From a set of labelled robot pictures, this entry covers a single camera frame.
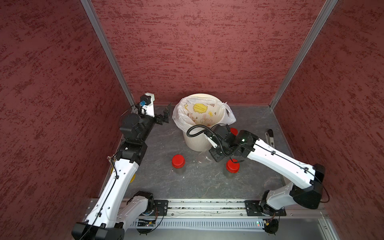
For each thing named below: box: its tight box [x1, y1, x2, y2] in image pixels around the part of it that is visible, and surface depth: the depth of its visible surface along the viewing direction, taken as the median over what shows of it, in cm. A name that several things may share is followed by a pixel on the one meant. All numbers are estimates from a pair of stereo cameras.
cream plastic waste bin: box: [180, 93, 226, 152], surface depth 88 cm
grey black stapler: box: [265, 129, 275, 149], surface depth 100 cm
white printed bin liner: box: [172, 94, 237, 132], surface depth 87 cm
